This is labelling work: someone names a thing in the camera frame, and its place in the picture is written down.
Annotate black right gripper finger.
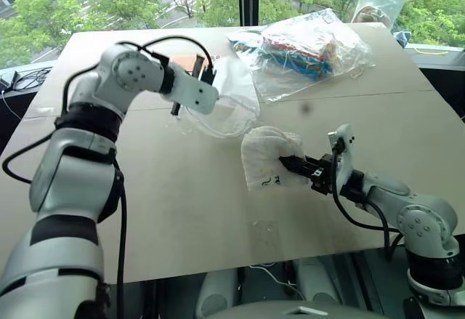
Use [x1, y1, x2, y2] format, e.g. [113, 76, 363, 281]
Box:
[278, 156, 321, 169]
[285, 163, 324, 179]

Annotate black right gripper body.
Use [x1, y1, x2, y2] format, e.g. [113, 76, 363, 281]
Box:
[307, 153, 333, 198]

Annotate clear drawstring bag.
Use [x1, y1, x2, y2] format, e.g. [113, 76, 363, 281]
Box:
[177, 56, 262, 140]

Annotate white towel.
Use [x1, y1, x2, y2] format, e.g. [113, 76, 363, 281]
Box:
[240, 125, 304, 192]

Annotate plastic bag of colourful cloths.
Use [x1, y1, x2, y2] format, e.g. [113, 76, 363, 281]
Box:
[226, 7, 377, 104]

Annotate clear zip bag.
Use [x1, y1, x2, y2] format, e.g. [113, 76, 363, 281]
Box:
[351, 0, 408, 30]

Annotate orange brown box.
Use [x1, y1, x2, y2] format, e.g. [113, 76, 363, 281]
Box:
[171, 54, 199, 77]

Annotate wide grey rounded shape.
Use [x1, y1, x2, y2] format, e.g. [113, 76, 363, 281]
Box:
[214, 298, 370, 319]

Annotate black side table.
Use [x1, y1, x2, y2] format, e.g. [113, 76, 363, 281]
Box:
[409, 45, 465, 121]

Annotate small blue cloth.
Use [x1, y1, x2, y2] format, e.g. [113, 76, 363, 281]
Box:
[393, 31, 412, 48]

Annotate grey device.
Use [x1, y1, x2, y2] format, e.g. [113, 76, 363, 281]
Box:
[0, 70, 20, 89]

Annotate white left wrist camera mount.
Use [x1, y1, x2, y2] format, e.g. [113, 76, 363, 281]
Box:
[159, 62, 220, 113]

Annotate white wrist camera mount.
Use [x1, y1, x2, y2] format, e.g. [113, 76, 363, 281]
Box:
[327, 123, 355, 190]
[159, 62, 220, 113]

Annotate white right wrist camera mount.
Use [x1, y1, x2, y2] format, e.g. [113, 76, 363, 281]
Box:
[327, 123, 355, 190]

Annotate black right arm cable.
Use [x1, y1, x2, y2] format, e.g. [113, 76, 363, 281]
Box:
[331, 135, 404, 262]

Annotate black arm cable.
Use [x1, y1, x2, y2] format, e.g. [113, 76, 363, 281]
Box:
[331, 135, 404, 262]
[1, 35, 214, 319]

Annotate thin white wire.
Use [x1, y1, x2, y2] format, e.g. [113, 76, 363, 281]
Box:
[253, 262, 303, 299]

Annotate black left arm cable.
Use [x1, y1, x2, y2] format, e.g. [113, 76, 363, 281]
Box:
[1, 35, 214, 319]

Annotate black tangled cables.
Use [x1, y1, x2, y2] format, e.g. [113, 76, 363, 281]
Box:
[13, 65, 52, 92]

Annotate yellow cable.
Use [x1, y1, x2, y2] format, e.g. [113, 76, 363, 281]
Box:
[410, 46, 450, 57]

